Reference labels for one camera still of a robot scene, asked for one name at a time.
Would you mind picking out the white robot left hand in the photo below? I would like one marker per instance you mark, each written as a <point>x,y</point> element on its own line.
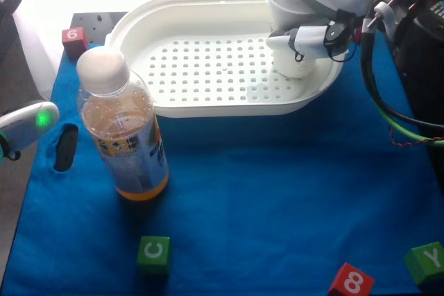
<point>27,122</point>

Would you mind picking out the white paper cup with lid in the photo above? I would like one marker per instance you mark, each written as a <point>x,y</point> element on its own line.
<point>284,11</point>

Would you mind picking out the orange drink bottle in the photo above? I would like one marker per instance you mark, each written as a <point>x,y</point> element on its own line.
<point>128,136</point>

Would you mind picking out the white perforated tray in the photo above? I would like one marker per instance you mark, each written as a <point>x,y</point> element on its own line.
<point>208,67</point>

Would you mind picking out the red block with 6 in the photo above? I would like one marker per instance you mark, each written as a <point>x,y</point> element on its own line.
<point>73,41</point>

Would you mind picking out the green block with C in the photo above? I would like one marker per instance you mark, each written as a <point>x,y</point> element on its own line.
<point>154,254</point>

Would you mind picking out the blue cloth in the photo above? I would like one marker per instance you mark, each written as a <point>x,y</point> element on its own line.
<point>243,188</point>

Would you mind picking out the green block with Y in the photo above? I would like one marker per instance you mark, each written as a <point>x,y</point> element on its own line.
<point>428,263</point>

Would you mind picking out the red block with 8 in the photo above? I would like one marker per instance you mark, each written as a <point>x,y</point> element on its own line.
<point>352,280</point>

